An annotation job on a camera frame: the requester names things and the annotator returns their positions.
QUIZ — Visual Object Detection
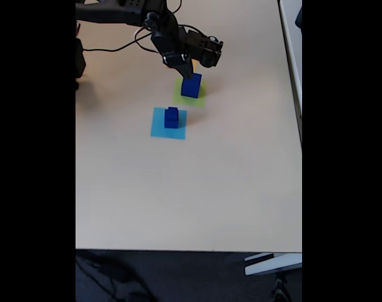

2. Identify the large blue cube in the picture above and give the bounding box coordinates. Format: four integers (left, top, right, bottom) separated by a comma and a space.
180, 72, 203, 99

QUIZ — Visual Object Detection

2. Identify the medium blue cube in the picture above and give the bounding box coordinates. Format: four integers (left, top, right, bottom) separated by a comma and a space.
164, 113, 179, 130

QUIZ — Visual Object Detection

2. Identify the orange paper square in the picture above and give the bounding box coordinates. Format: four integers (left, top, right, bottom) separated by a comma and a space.
164, 59, 198, 72

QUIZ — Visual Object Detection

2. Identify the green paper square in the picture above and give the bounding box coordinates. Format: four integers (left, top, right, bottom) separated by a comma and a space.
172, 77, 208, 108

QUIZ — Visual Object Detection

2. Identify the light blue paper square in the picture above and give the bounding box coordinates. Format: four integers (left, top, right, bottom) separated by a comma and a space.
150, 106, 188, 141

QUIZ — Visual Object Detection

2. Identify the white neighbouring table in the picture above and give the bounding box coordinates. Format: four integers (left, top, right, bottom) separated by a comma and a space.
278, 0, 303, 147

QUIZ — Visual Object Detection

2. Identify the white table foot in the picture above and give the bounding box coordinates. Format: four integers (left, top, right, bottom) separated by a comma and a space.
244, 252, 303, 277

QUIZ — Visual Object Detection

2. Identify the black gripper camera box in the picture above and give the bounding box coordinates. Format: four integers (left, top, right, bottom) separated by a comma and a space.
184, 26, 225, 69

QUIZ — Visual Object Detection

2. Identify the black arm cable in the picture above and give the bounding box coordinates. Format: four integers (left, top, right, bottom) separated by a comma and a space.
134, 0, 183, 54

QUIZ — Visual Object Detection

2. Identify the black floor cable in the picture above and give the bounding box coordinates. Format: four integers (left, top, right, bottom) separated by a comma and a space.
76, 254, 155, 302

